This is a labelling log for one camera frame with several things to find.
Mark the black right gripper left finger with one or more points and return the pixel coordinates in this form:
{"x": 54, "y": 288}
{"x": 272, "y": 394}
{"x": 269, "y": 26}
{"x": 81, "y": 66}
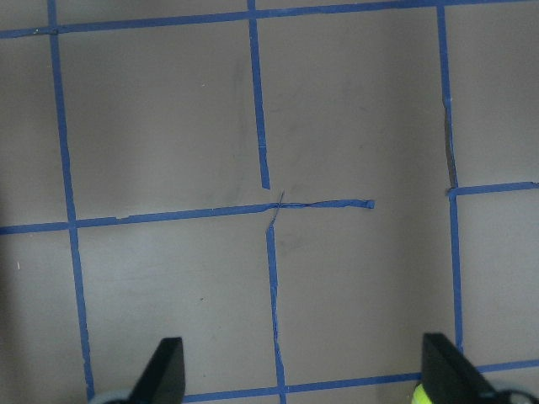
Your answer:
{"x": 163, "y": 379}

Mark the yellow tennis ball lower right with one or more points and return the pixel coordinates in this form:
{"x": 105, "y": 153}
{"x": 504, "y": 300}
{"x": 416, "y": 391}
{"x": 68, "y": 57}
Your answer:
{"x": 419, "y": 396}

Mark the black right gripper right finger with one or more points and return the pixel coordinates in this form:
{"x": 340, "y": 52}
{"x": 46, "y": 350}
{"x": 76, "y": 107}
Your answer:
{"x": 447, "y": 375}

